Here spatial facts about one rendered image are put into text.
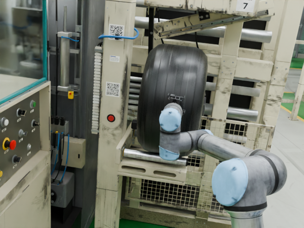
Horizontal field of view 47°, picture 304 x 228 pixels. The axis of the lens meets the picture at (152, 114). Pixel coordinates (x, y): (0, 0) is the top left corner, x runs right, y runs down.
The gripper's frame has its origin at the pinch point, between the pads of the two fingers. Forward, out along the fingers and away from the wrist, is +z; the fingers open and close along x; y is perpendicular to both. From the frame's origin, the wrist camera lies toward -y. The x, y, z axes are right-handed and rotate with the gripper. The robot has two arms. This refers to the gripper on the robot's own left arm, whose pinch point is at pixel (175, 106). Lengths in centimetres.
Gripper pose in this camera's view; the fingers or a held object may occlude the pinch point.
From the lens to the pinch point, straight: 156.9
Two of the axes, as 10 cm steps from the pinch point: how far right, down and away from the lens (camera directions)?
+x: -9.8, -1.5, 1.0
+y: 1.2, -9.6, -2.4
